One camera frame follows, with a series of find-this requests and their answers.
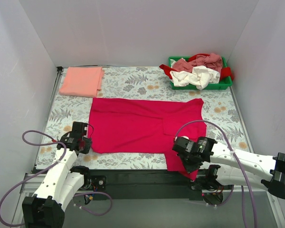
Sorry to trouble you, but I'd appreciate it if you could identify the magenta t shirt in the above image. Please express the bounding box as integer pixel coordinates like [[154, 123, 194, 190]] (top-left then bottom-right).
[[89, 98, 207, 180]]

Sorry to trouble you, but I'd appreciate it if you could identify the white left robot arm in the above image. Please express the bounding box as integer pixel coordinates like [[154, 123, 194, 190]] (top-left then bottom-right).
[[22, 122, 92, 228]]

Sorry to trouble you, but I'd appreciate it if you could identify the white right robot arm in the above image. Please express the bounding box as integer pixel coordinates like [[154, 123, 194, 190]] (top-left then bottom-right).
[[172, 137, 285, 200]]

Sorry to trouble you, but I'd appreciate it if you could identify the floral patterned table mat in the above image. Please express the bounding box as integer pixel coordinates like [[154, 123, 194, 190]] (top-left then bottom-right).
[[44, 66, 252, 170]]

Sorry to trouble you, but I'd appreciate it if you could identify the folded salmon pink t shirt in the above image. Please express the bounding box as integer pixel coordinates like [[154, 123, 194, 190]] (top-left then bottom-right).
[[59, 67, 104, 98]]

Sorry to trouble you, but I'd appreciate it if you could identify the green plastic bin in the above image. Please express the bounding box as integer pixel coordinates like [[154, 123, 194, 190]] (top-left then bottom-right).
[[170, 57, 232, 90]]

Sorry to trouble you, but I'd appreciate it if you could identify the white crumpled t shirt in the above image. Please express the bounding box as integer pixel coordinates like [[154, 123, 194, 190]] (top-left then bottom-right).
[[170, 66, 220, 90]]

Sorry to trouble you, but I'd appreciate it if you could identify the red crumpled t shirt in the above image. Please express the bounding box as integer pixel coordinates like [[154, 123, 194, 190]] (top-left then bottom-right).
[[220, 67, 234, 81]]

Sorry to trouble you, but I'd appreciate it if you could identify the dusty pink crumpled t shirt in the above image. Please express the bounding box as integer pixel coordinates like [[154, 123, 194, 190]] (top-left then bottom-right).
[[171, 53, 223, 73]]

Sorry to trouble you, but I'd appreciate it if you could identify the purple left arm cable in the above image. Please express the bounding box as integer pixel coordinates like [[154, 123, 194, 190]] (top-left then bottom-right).
[[0, 130, 114, 226]]

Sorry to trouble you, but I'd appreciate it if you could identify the aluminium frame rail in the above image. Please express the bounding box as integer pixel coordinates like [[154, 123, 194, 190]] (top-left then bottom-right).
[[12, 173, 285, 228]]

